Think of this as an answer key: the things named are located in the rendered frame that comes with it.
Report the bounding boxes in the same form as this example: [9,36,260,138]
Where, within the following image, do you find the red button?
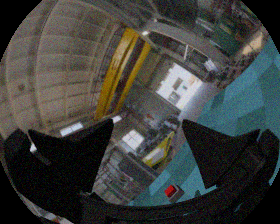
[165,184,184,202]

